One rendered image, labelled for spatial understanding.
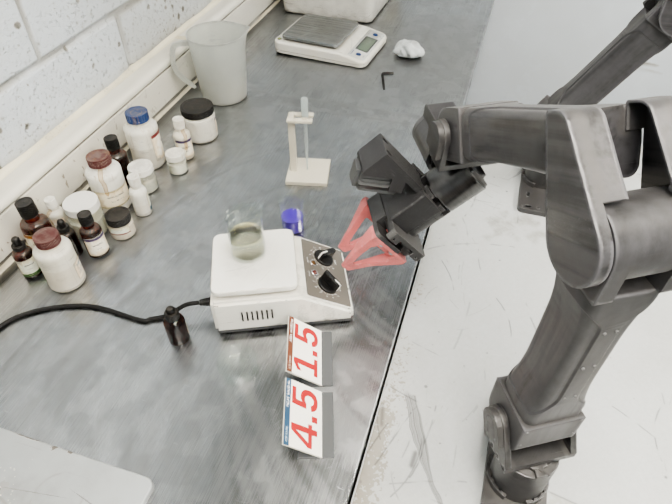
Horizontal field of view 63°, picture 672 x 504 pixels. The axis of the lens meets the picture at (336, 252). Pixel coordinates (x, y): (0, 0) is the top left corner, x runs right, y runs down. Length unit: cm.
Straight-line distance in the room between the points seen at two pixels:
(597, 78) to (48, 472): 95
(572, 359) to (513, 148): 19
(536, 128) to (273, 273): 43
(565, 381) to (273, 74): 111
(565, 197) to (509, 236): 59
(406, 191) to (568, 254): 29
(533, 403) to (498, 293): 36
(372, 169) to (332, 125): 62
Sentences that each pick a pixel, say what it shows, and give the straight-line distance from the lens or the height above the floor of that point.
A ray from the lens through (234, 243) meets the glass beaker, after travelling 77.
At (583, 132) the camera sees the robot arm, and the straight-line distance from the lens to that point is 41.
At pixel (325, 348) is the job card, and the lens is 79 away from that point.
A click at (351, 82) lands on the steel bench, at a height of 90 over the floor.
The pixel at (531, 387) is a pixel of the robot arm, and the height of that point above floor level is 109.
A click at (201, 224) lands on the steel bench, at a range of 101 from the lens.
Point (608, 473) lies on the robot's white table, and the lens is 78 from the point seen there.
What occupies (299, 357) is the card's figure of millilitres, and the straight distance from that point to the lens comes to 76.
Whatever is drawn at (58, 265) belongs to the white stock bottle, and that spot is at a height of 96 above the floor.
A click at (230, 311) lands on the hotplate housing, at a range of 78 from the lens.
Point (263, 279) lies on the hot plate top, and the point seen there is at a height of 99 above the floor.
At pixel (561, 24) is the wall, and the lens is 207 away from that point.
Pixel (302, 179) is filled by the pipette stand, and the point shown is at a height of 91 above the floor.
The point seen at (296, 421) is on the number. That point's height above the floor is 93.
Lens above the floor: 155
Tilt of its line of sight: 45 degrees down
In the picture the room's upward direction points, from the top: straight up
